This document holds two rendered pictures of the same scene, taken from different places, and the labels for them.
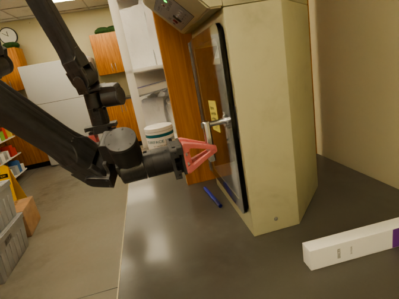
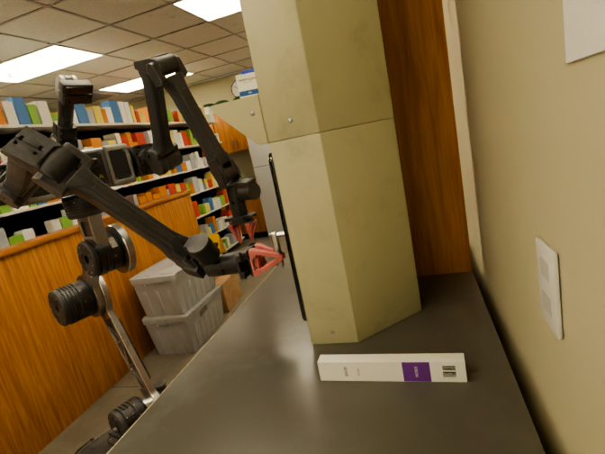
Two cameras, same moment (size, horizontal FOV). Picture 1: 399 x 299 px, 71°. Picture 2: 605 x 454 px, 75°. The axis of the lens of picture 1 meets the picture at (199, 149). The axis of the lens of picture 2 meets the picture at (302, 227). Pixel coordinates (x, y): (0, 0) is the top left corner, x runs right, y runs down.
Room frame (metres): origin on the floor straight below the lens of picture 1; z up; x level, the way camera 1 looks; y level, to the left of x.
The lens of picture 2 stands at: (-0.20, -0.49, 1.40)
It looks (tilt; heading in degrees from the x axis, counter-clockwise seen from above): 12 degrees down; 26
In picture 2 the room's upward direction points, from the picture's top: 12 degrees counter-clockwise
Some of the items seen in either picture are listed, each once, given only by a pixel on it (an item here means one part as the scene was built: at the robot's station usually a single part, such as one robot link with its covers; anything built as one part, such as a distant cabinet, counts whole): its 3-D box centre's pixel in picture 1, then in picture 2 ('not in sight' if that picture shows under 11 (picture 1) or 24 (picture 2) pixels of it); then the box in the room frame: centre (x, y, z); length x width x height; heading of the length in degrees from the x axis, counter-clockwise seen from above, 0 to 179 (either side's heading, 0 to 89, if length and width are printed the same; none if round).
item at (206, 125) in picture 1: (215, 139); (284, 248); (0.59, -0.04, 1.17); 0.05 x 0.03 x 0.10; 99
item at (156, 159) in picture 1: (162, 160); (239, 261); (0.57, 0.08, 1.14); 0.10 x 0.07 x 0.07; 8
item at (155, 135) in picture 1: (161, 140); not in sight; (1.29, 0.17, 1.02); 0.13 x 0.13 x 0.15
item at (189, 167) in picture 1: (194, 152); (266, 258); (0.58, 0.01, 1.15); 0.09 x 0.07 x 0.07; 98
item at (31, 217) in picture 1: (16, 219); (218, 292); (2.68, 1.98, 0.14); 0.41 x 0.32 x 0.28; 15
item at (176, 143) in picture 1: (195, 152); (265, 258); (0.57, 0.01, 1.15); 0.09 x 0.07 x 0.07; 98
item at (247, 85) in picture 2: not in sight; (249, 88); (0.64, -0.01, 1.54); 0.05 x 0.05 x 0.06; 26
